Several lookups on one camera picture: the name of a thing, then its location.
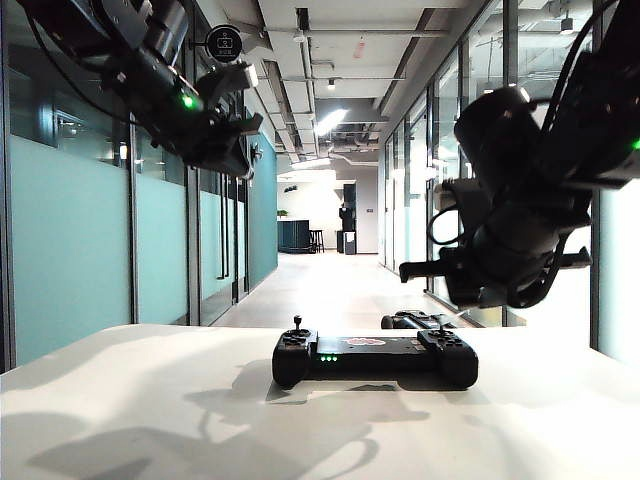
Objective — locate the long linear ceiling light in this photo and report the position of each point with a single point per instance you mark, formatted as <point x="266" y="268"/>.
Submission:
<point x="330" y="122"/>

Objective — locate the wooden bar stool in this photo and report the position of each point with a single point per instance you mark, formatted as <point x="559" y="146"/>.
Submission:
<point x="317" y="242"/>

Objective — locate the black track spotlight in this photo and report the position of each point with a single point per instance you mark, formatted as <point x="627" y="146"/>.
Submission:
<point x="566" y="24"/>

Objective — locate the black wall-mounted lamps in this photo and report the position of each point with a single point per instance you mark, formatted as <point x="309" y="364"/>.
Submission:
<point x="290" y="190"/>

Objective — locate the black remote control with joysticks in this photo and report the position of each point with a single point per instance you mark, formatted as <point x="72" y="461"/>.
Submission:
<point x="375" y="367"/>

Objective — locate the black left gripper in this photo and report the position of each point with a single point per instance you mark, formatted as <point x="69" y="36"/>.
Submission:
<point x="210" y="142"/>

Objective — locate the black quadruped robot dog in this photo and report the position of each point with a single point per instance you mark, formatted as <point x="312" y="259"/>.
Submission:
<point x="417" y="320"/>

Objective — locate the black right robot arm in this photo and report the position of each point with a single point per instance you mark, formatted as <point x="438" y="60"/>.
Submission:
<point x="505" y="130"/>

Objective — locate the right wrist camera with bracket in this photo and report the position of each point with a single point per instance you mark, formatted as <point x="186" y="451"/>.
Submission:
<point x="465" y="200"/>

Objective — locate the dark bar counter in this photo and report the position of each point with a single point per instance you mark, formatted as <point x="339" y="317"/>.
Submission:
<point x="294" y="237"/>

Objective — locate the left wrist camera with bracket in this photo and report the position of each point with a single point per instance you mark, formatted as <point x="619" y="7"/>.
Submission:
<point x="242" y="75"/>

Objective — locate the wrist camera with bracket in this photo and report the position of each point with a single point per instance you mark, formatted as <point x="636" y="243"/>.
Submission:
<point x="242" y="75"/>
<point x="465" y="200"/>

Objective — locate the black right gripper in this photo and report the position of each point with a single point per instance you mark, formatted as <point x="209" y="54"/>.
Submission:
<point x="480" y="285"/>

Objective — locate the tall black cabinet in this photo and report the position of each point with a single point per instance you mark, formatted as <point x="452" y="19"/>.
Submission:
<point x="350" y="200"/>

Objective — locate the round black hanging sign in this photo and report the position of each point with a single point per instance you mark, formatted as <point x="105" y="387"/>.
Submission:
<point x="225" y="44"/>

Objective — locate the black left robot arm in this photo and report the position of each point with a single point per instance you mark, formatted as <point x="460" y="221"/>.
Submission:
<point x="135" y="55"/>

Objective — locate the small ceiling spotlight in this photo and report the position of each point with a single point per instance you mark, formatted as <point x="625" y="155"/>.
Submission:
<point x="331" y="85"/>

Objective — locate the short linear ceiling light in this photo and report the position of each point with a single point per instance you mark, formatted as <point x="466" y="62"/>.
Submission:
<point x="310" y="164"/>

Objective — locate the small green potted plant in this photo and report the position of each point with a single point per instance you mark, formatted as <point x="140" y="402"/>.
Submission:
<point x="282" y="215"/>

